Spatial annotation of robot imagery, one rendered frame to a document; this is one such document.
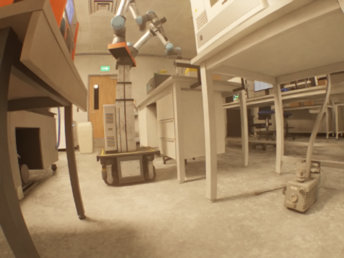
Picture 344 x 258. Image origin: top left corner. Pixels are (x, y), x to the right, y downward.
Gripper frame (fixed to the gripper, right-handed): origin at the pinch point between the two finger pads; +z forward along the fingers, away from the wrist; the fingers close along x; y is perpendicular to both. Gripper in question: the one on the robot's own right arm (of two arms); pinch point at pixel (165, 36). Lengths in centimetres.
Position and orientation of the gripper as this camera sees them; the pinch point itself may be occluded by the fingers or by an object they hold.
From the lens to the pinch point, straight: 152.1
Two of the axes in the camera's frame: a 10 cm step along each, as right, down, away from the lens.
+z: 4.6, 8.9, 0.8
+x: -1.2, 1.5, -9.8
